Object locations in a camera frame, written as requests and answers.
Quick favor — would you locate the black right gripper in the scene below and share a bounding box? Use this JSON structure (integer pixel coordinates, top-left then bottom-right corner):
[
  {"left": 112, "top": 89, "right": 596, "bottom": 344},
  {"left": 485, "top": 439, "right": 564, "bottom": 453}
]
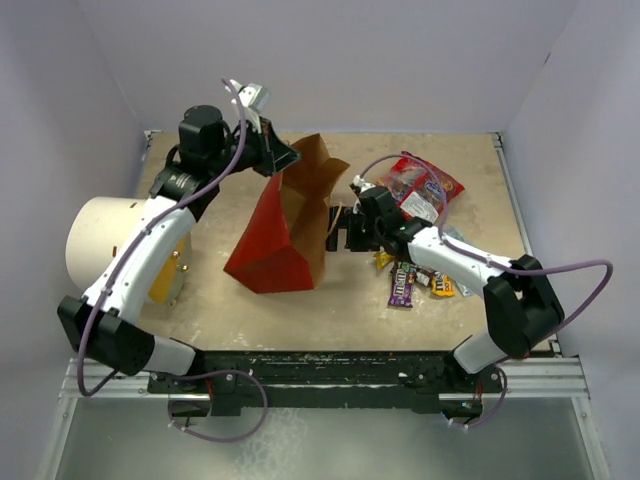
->
[{"left": 320, "top": 206, "right": 383, "bottom": 253}]

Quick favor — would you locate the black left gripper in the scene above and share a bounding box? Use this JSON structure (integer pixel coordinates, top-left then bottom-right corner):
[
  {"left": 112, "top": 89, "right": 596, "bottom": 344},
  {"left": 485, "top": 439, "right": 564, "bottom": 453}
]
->
[{"left": 209, "top": 116, "right": 302, "bottom": 179}]

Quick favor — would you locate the red paper bag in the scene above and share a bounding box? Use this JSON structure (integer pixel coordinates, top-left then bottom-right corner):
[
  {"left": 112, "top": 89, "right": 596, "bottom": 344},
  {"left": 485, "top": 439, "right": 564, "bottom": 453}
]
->
[{"left": 224, "top": 134, "right": 349, "bottom": 294}]

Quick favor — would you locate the purple candy packet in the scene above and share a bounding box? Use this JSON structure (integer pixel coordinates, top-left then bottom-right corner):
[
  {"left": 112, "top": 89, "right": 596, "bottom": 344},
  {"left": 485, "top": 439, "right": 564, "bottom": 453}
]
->
[{"left": 388, "top": 261, "right": 417, "bottom": 308}]

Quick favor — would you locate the red snack packet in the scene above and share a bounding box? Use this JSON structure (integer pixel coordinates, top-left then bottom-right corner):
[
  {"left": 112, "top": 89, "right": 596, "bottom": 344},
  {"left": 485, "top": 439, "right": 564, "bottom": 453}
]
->
[{"left": 377, "top": 151, "right": 465, "bottom": 223}]

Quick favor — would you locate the brown chocolate candy packet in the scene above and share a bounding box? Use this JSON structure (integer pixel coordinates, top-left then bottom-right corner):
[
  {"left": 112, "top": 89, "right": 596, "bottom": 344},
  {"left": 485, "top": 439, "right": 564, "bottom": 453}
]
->
[{"left": 408, "top": 264, "right": 435, "bottom": 287}]

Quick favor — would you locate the yellow snack packet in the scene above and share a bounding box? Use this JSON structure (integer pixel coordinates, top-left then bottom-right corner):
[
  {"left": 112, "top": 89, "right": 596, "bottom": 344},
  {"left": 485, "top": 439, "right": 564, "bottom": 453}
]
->
[{"left": 430, "top": 271, "right": 455, "bottom": 298}]

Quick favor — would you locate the small orange snack packet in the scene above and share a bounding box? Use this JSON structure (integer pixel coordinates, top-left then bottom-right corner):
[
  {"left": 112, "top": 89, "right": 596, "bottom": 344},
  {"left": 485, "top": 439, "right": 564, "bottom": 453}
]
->
[{"left": 374, "top": 251, "right": 396, "bottom": 270}]

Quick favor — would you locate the silver foil snack packet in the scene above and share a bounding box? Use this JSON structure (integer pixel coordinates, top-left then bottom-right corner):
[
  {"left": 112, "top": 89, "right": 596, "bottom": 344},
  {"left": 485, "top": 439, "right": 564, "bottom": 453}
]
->
[{"left": 444, "top": 225, "right": 467, "bottom": 243}]

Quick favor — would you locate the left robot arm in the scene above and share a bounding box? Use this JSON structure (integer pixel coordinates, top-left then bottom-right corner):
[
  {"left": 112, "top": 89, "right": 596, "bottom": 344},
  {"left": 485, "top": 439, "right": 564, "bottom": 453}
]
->
[{"left": 57, "top": 104, "right": 300, "bottom": 392}]

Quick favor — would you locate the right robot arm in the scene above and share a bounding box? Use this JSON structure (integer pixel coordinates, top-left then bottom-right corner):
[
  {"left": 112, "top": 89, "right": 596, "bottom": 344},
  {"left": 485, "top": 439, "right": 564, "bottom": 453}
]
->
[{"left": 338, "top": 177, "right": 565, "bottom": 391}]

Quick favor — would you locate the yellow roll holder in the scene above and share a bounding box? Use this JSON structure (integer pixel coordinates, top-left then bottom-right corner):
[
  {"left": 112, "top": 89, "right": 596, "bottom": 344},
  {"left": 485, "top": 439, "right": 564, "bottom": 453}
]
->
[{"left": 148, "top": 234, "right": 192, "bottom": 305}]

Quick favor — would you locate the white paper roll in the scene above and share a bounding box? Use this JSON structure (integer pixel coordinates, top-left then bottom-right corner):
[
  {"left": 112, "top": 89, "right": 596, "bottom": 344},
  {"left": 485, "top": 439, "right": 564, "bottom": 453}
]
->
[{"left": 65, "top": 196, "right": 146, "bottom": 291}]

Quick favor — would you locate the aluminium table frame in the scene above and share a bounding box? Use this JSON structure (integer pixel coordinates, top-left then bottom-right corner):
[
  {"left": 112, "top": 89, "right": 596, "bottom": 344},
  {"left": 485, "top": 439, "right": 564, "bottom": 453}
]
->
[{"left": 59, "top": 131, "right": 591, "bottom": 401}]

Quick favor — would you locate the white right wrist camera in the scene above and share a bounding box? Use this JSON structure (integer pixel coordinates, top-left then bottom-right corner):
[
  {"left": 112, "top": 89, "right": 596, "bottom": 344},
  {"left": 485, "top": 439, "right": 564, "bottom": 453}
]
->
[{"left": 349, "top": 175, "right": 375, "bottom": 212}]

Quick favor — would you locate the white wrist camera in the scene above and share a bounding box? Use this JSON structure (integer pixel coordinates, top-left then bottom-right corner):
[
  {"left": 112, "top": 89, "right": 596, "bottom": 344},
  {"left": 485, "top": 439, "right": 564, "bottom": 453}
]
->
[
  {"left": 349, "top": 175, "right": 375, "bottom": 212},
  {"left": 224, "top": 79, "right": 270, "bottom": 131}
]

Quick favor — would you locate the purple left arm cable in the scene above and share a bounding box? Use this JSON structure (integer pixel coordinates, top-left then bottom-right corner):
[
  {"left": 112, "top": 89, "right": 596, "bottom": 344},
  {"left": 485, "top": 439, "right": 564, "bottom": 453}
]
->
[{"left": 74, "top": 77, "right": 248, "bottom": 397}]

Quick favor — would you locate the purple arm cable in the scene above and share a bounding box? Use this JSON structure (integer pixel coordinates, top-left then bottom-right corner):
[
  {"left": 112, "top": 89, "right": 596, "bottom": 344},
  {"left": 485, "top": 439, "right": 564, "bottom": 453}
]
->
[
  {"left": 356, "top": 153, "right": 614, "bottom": 431},
  {"left": 74, "top": 77, "right": 248, "bottom": 397}
]

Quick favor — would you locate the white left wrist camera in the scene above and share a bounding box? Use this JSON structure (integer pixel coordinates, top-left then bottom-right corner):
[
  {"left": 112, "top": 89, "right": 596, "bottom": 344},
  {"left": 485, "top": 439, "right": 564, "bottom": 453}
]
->
[{"left": 224, "top": 79, "right": 270, "bottom": 131}]

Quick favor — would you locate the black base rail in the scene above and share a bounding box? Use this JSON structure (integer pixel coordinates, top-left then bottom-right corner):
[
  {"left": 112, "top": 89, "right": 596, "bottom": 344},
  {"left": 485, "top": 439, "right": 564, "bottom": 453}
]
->
[{"left": 148, "top": 350, "right": 504, "bottom": 417}]

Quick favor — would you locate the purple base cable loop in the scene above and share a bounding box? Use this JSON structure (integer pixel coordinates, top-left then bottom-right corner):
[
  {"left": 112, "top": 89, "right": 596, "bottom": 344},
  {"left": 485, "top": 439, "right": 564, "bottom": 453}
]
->
[{"left": 166, "top": 369, "right": 270, "bottom": 443}]

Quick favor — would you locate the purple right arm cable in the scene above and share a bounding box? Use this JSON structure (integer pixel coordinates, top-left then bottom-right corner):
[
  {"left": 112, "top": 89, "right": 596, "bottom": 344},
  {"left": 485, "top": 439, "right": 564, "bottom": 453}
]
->
[{"left": 356, "top": 153, "right": 614, "bottom": 431}]

